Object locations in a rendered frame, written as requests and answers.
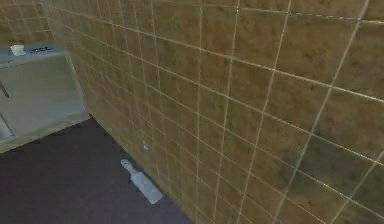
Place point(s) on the white mug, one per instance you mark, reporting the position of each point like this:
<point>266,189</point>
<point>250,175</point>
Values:
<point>17,50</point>

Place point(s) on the black flat object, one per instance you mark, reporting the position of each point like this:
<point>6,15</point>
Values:
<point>40,50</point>

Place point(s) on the grey cabinet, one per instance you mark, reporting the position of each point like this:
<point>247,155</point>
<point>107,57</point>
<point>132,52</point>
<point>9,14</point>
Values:
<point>36,90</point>

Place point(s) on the white bottle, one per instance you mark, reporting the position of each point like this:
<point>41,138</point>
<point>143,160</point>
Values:
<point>141,182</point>

